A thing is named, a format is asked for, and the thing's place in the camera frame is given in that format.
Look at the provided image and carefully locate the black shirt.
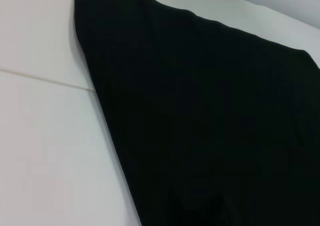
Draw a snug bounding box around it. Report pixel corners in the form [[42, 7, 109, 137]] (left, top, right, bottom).
[[73, 0, 320, 226]]

